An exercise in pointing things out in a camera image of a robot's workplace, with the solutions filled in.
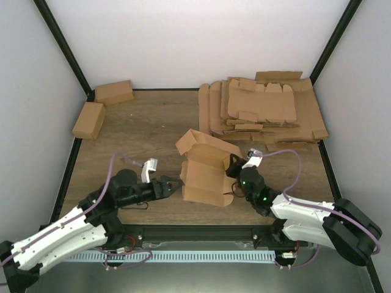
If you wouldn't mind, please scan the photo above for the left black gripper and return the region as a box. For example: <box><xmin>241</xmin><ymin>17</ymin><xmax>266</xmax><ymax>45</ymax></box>
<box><xmin>119</xmin><ymin>176</ymin><xmax>185</xmax><ymax>208</ymax></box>

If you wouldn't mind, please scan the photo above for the cardboard box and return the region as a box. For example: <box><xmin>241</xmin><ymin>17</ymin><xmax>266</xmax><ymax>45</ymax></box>
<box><xmin>175</xmin><ymin>129</ymin><xmax>242</xmax><ymax>207</ymax></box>
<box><xmin>72</xmin><ymin>102</ymin><xmax>106</xmax><ymax>140</ymax></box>
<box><xmin>95</xmin><ymin>80</ymin><xmax>134</xmax><ymax>106</ymax></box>

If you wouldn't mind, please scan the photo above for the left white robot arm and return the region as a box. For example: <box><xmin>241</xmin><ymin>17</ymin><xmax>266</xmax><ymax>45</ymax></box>
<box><xmin>1</xmin><ymin>169</ymin><xmax>183</xmax><ymax>292</ymax></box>

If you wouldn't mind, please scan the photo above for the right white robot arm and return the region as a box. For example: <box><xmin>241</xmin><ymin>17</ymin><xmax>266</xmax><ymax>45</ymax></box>
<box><xmin>225</xmin><ymin>150</ymin><xmax>382</xmax><ymax>266</ymax></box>

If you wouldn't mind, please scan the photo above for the stack of flat cardboard blanks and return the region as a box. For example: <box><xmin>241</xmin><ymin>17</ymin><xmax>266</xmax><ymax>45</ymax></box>
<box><xmin>198</xmin><ymin>71</ymin><xmax>329</xmax><ymax>150</ymax></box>

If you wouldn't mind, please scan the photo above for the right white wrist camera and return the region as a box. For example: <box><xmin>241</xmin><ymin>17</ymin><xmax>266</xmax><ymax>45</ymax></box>
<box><xmin>242</xmin><ymin>148</ymin><xmax>263</xmax><ymax>169</ymax></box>

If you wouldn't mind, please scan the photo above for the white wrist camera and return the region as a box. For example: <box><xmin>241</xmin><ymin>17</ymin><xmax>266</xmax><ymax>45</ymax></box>
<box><xmin>242</xmin><ymin>148</ymin><xmax>263</xmax><ymax>169</ymax></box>
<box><xmin>141</xmin><ymin>158</ymin><xmax>158</xmax><ymax>183</ymax></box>

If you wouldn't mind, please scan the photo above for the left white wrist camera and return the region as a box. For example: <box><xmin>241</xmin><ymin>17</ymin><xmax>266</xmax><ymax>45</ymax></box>
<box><xmin>141</xmin><ymin>158</ymin><xmax>158</xmax><ymax>183</ymax></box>

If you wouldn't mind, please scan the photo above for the black aluminium frame rail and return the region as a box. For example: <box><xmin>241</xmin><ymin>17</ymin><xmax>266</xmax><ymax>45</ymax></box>
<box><xmin>107</xmin><ymin>220</ymin><xmax>293</xmax><ymax>248</ymax></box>

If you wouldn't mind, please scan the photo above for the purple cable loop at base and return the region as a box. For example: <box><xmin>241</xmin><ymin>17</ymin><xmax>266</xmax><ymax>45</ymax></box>
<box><xmin>94</xmin><ymin>244</ymin><xmax>153</xmax><ymax>272</ymax></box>

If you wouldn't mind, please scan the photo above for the light blue slotted cable duct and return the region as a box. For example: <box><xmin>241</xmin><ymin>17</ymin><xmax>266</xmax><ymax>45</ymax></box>
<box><xmin>67</xmin><ymin>250</ymin><xmax>276</xmax><ymax>264</ymax></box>

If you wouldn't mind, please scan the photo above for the right black frame post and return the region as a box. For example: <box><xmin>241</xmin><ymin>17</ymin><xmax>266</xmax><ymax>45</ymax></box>
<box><xmin>310</xmin><ymin>0</ymin><xmax>362</xmax><ymax>85</ymax></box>

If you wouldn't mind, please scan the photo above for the black frame post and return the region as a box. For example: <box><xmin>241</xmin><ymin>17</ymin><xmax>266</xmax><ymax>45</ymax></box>
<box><xmin>33</xmin><ymin>0</ymin><xmax>95</xmax><ymax>101</ymax></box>
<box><xmin>310</xmin><ymin>0</ymin><xmax>362</xmax><ymax>85</ymax></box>

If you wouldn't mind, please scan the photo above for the left black frame post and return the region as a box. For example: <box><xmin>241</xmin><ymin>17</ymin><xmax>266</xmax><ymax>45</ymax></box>
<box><xmin>33</xmin><ymin>0</ymin><xmax>95</xmax><ymax>101</ymax></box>

